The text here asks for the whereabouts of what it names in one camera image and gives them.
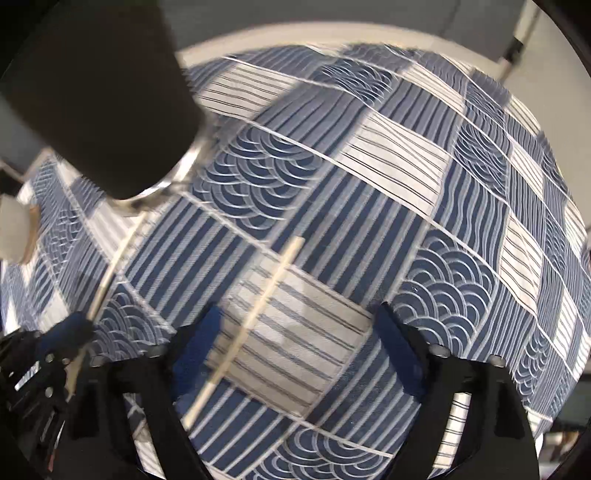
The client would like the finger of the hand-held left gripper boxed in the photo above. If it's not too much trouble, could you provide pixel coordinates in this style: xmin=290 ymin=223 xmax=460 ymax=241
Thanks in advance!
xmin=9 ymin=362 xmax=72 ymax=416
xmin=0 ymin=313 xmax=96 ymax=365

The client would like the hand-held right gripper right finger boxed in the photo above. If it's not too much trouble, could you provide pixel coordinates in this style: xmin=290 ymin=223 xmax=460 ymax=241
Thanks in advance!
xmin=373 ymin=301 xmax=541 ymax=480

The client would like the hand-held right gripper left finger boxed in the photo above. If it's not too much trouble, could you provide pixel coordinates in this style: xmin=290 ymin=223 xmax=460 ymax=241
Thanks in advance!
xmin=69 ymin=302 xmax=225 ymax=480

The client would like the pale wooden chopstick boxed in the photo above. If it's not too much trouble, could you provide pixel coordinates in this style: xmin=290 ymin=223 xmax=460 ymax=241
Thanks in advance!
xmin=183 ymin=236 xmax=306 ymax=431
xmin=65 ymin=222 xmax=146 ymax=402

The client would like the black utensil holder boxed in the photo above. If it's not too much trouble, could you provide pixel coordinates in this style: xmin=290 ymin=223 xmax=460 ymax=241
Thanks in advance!
xmin=0 ymin=0 xmax=218 ymax=215

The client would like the white plant pot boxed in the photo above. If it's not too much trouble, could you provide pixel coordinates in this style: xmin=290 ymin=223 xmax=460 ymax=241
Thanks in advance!
xmin=0 ymin=194 xmax=33 ymax=265

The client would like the blue white patterned tablecloth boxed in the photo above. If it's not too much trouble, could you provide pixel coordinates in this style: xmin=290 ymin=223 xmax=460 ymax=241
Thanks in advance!
xmin=0 ymin=41 xmax=585 ymax=480

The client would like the grey upholstered seat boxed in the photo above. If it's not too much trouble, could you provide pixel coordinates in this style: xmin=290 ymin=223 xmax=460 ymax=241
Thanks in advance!
xmin=436 ymin=0 xmax=525 ymax=58

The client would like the white stand pole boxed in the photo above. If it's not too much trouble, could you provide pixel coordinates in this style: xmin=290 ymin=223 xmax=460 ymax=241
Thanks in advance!
xmin=499 ymin=0 xmax=542 ymax=81

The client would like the wooden ring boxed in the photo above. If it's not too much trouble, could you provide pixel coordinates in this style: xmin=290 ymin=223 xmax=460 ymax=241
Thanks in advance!
xmin=25 ymin=205 xmax=41 ymax=259

